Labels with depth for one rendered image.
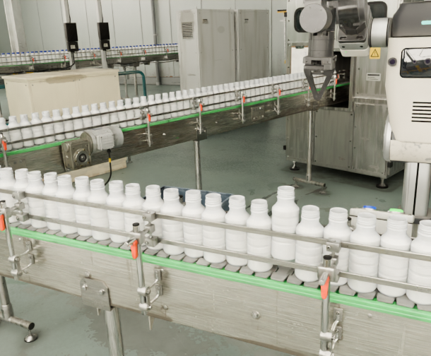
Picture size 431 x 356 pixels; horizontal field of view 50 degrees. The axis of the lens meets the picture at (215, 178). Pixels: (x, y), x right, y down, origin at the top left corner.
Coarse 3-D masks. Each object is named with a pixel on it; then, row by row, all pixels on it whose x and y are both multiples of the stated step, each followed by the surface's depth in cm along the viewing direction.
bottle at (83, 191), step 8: (80, 184) 125; (88, 184) 126; (80, 192) 125; (88, 192) 126; (80, 200) 125; (80, 208) 126; (88, 208) 126; (80, 216) 126; (88, 216) 126; (88, 224) 127; (80, 232) 128; (88, 232) 128
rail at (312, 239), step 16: (0, 192) 137; (112, 208) 119; (128, 208) 116; (64, 224) 128; (80, 224) 126; (208, 224) 107; (224, 224) 105; (160, 240) 115; (304, 240) 97; (320, 240) 95; (240, 256) 105; (256, 256) 103; (400, 256) 89; (416, 256) 88; (416, 288) 89
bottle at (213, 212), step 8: (208, 200) 107; (216, 200) 107; (208, 208) 107; (216, 208) 107; (208, 216) 107; (216, 216) 107; (224, 216) 108; (208, 232) 108; (216, 232) 108; (224, 232) 109; (208, 240) 108; (216, 240) 108; (224, 240) 109; (216, 248) 109; (224, 248) 110; (208, 256) 110; (216, 256) 109; (224, 256) 110
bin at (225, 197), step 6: (162, 186) 184; (168, 186) 184; (174, 186) 183; (162, 192) 184; (180, 192) 183; (204, 192) 178; (210, 192) 176; (216, 192) 175; (144, 198) 173; (162, 198) 185; (204, 198) 178; (222, 198) 175; (228, 198) 168; (204, 204) 179; (222, 204) 163; (228, 204) 169; (228, 210) 170; (150, 318) 138; (150, 324) 138
